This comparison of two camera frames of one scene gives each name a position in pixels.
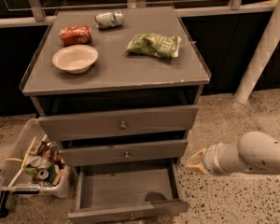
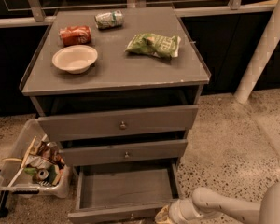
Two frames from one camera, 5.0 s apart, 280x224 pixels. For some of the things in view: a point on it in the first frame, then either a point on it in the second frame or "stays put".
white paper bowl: x=75 y=59 stays put
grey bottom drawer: x=127 y=189 stays put
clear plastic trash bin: x=34 y=164 stays put
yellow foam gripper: x=212 y=160 → x=175 y=211
